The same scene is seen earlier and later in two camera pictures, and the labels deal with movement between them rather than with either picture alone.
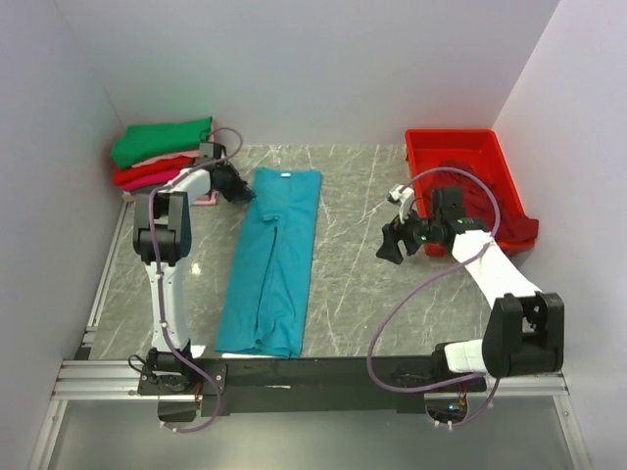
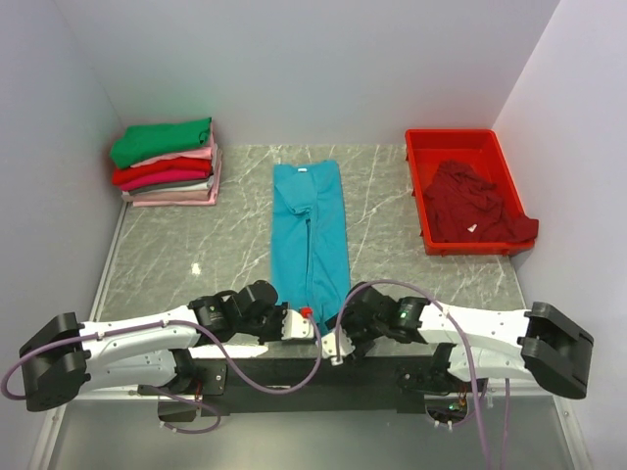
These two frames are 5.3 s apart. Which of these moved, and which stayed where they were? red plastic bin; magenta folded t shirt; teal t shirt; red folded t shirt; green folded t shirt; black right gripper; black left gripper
Moved: teal t shirt; black left gripper; black right gripper
Stayed: red plastic bin; red folded t shirt; green folded t shirt; magenta folded t shirt
